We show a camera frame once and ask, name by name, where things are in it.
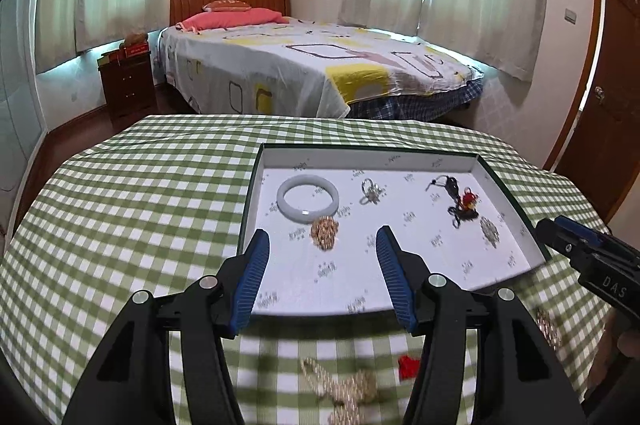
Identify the glass wardrobe door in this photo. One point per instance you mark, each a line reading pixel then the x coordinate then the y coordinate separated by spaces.
pixel 22 126

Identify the pink pillow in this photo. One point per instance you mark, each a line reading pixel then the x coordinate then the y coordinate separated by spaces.
pixel 212 20

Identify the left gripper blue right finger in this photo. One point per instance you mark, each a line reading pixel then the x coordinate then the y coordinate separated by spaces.
pixel 519 380

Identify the small gold pearl brooch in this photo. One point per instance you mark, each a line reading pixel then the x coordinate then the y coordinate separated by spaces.
pixel 323 232

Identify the person's hand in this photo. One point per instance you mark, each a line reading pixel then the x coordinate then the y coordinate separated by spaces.
pixel 613 342

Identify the wall light switch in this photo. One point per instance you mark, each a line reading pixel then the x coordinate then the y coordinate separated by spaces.
pixel 570 16

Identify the green white checkered tablecloth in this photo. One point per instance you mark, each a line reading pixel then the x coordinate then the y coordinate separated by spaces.
pixel 160 204

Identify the pearl rhinestone flower brooch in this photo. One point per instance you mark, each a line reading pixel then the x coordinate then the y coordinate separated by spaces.
pixel 548 329

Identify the silver rhinestone brooch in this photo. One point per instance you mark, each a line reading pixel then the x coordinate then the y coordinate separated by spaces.
pixel 490 231

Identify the red flower gold brooch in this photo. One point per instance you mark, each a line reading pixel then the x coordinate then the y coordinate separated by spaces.
pixel 408 367

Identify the orange patterned pillow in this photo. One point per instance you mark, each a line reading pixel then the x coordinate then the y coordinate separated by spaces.
pixel 226 6

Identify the brown wooden door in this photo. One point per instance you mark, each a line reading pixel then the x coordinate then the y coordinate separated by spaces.
pixel 598 145

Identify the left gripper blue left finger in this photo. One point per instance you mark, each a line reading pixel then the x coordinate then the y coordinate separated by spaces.
pixel 127 379

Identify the dark wooden nightstand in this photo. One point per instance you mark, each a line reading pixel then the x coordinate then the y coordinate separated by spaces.
pixel 128 87

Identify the silver ring ornament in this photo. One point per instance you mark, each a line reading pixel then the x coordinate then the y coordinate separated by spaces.
pixel 372 193

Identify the red knot gold pendant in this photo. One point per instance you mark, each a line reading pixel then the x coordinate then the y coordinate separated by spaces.
pixel 468 200

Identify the bed with patterned quilt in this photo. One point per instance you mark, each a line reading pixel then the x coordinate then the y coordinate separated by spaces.
pixel 318 70

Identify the white jade bangle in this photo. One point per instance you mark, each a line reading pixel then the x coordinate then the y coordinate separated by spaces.
pixel 305 198

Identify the items on nightstand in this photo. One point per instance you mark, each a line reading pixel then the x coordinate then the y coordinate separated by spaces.
pixel 134 44

